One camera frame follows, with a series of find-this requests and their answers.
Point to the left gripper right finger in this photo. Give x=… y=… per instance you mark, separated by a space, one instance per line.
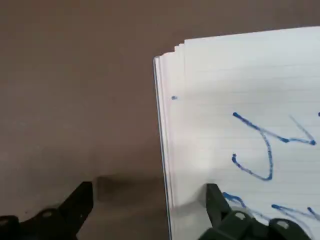
x=237 y=227

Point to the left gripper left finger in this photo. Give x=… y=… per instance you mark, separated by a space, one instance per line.
x=62 y=222

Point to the white lined notebook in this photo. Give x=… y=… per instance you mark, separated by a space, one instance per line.
x=237 y=87

